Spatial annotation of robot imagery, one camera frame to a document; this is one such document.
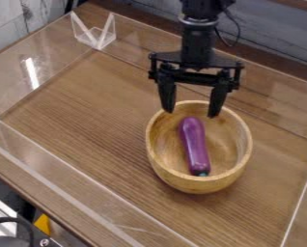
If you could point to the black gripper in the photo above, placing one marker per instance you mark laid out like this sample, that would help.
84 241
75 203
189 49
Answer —
195 65

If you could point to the purple toy eggplant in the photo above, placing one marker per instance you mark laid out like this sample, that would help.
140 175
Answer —
192 136

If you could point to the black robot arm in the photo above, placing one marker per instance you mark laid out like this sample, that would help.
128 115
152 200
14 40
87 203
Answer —
208 9

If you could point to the brown wooden bowl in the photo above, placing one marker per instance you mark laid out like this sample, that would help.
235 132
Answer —
228 147

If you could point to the yellow warning label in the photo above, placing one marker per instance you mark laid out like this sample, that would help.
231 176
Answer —
43 224

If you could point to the clear acrylic corner bracket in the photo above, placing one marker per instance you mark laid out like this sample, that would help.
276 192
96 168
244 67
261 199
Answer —
95 37

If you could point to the clear acrylic tray wall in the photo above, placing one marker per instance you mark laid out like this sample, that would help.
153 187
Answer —
88 209

